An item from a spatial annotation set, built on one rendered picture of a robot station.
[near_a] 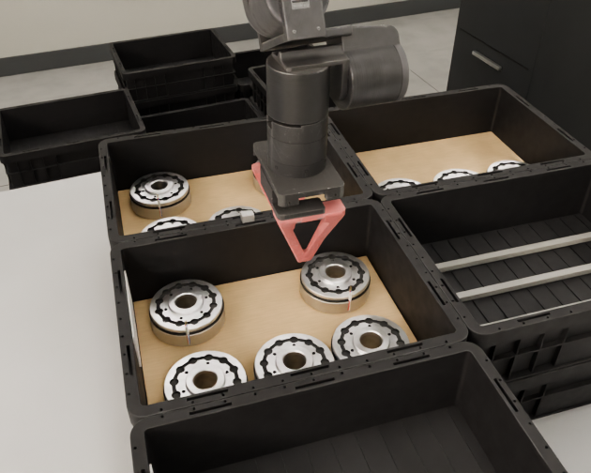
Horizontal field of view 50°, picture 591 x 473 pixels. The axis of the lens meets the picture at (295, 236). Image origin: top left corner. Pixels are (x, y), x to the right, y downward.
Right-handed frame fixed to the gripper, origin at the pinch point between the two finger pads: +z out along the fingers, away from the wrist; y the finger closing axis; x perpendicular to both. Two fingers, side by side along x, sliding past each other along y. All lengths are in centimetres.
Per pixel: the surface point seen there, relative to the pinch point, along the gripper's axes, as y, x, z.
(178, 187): 43.6, 7.7, 20.1
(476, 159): 41, -50, 22
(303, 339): 3.5, -2.4, 20.2
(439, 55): 266, -171, 102
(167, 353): 9.2, 14.9, 23.6
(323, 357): 0.0, -4.0, 20.4
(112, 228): 25.6, 19.4, 13.6
